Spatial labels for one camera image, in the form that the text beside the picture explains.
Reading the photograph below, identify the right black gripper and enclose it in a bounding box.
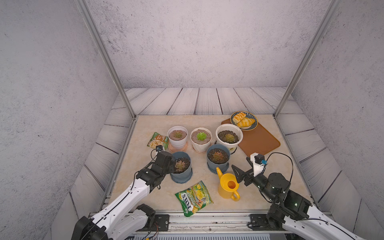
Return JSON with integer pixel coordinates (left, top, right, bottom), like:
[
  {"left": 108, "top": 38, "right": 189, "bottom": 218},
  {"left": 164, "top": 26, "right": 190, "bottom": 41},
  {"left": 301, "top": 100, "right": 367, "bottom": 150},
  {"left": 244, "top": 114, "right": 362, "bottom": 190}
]
[{"left": 232, "top": 157, "right": 278, "bottom": 204}]

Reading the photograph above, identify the blue pot succulent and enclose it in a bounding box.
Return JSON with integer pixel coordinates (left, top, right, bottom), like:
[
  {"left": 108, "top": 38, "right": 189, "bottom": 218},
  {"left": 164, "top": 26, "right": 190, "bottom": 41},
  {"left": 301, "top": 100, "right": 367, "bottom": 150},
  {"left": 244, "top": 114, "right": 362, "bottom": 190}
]
[
  {"left": 171, "top": 152, "right": 193, "bottom": 184},
  {"left": 207, "top": 144, "right": 231, "bottom": 174}
]

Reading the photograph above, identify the yellow plastic watering can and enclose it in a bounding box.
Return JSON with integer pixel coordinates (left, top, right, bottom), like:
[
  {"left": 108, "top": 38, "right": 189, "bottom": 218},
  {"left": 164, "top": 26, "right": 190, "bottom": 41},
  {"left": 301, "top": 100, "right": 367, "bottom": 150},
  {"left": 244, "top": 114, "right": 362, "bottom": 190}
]
[{"left": 216, "top": 167, "right": 241, "bottom": 202}]

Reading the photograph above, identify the white ribbed pot green succulent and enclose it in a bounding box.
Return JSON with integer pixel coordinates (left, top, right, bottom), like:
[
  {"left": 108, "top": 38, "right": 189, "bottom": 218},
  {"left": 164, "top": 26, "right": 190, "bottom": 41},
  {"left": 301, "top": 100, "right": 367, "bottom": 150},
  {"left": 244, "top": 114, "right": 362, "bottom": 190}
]
[{"left": 190, "top": 128, "right": 212, "bottom": 153}]

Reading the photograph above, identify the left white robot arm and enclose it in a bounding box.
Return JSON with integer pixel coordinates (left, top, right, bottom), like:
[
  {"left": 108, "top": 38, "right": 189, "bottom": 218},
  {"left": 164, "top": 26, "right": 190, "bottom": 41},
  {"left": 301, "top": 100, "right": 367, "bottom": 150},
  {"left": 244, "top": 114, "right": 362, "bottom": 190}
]
[{"left": 71, "top": 151, "right": 176, "bottom": 240}]

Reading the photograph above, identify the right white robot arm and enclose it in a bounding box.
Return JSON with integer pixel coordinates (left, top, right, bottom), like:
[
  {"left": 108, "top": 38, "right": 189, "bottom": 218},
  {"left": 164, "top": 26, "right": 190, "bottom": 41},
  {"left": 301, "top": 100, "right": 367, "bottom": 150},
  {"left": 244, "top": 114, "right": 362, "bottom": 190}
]
[{"left": 232, "top": 153, "right": 360, "bottom": 240}]

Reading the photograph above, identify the white round pot pinkish soil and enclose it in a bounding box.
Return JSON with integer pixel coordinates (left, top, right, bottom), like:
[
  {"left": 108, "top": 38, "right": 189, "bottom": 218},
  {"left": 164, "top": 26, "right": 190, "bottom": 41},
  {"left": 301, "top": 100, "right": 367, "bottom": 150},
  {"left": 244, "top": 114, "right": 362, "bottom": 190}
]
[{"left": 168, "top": 126, "right": 188, "bottom": 149}]

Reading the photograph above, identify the large white pot dark soil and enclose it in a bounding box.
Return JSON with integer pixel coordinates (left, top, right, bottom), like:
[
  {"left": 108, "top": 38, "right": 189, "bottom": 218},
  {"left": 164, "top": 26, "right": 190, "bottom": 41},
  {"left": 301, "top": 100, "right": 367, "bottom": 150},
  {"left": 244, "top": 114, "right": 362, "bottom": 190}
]
[{"left": 216, "top": 124, "right": 243, "bottom": 154}]

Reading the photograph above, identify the terracotta saucer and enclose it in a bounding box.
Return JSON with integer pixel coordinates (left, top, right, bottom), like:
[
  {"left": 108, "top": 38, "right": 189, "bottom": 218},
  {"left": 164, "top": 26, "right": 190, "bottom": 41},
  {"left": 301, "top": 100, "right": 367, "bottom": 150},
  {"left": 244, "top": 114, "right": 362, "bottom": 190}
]
[{"left": 168, "top": 142, "right": 188, "bottom": 154}]

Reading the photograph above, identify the green snack packet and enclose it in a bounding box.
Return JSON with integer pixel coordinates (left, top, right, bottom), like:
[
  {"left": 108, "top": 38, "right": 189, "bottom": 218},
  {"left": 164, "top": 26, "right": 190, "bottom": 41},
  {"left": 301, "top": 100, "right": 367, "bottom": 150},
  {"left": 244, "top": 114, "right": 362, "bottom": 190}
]
[{"left": 147, "top": 132, "right": 169, "bottom": 150}]

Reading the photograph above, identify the brown rectangular tray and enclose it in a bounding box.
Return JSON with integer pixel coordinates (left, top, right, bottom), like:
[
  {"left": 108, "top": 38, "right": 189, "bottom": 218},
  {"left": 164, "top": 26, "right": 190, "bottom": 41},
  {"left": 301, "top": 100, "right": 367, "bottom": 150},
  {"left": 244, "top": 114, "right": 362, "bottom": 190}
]
[{"left": 215, "top": 119, "right": 281, "bottom": 156}]

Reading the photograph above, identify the lower yellow pastry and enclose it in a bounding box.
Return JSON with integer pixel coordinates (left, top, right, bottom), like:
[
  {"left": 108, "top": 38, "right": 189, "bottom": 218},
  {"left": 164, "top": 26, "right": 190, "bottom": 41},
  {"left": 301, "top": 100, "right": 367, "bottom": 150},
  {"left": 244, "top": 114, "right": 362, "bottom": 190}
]
[{"left": 237, "top": 118, "right": 256, "bottom": 129}]

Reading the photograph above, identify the yellow pastry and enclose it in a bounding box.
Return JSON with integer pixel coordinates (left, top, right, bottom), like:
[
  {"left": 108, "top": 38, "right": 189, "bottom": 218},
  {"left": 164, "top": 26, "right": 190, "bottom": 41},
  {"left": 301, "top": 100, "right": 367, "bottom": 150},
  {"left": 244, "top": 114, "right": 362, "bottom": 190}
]
[
  {"left": 237, "top": 118, "right": 256, "bottom": 129},
  {"left": 233, "top": 112, "right": 246, "bottom": 125}
]

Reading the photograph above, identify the green Fox's candy bag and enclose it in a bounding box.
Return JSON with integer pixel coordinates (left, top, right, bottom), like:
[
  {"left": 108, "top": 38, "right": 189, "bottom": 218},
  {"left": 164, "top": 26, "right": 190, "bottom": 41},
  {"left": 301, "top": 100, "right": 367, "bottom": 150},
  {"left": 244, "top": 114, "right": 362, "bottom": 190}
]
[{"left": 175, "top": 181, "right": 214, "bottom": 217}]

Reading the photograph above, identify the blue patterned plate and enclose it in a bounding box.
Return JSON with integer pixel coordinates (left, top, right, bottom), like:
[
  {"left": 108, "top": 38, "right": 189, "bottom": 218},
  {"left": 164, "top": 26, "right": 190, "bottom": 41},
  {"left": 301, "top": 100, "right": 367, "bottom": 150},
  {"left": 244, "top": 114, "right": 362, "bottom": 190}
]
[{"left": 230, "top": 111, "right": 258, "bottom": 131}]

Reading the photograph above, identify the upper yellow pastry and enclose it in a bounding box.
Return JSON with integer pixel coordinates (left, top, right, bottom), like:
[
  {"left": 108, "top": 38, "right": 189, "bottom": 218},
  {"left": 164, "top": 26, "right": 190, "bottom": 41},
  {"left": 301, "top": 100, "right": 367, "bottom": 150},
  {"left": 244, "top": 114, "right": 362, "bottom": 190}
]
[{"left": 233, "top": 112, "right": 246, "bottom": 125}]

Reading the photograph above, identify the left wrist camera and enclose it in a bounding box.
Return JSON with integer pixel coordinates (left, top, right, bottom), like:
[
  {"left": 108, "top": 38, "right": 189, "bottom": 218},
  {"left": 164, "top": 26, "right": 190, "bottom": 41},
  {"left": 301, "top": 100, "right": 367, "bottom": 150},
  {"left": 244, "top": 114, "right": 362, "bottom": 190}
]
[{"left": 155, "top": 145, "right": 164, "bottom": 152}]

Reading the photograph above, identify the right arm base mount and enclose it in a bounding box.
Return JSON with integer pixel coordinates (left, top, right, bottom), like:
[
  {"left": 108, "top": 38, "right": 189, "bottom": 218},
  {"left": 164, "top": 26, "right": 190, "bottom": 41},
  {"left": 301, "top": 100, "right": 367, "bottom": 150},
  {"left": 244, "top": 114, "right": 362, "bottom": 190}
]
[{"left": 247, "top": 213, "right": 285, "bottom": 231}]

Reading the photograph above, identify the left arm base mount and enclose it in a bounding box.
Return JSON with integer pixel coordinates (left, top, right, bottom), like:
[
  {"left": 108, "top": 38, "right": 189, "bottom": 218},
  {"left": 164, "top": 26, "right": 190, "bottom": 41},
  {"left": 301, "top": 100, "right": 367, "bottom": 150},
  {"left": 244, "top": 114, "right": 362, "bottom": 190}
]
[{"left": 139, "top": 214, "right": 170, "bottom": 232}]

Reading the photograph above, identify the aluminium front rail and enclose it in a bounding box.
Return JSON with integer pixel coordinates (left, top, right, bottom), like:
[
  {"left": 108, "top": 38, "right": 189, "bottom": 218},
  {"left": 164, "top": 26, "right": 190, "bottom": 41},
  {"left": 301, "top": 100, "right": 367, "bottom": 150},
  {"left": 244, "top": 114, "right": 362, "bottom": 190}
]
[{"left": 89, "top": 210, "right": 334, "bottom": 240}]

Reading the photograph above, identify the left aluminium frame post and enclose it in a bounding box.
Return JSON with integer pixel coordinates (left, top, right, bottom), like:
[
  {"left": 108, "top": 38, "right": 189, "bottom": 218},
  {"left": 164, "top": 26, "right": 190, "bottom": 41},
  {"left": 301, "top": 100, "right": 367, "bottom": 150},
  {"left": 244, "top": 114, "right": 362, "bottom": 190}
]
[{"left": 75, "top": 0, "right": 136, "bottom": 119}]

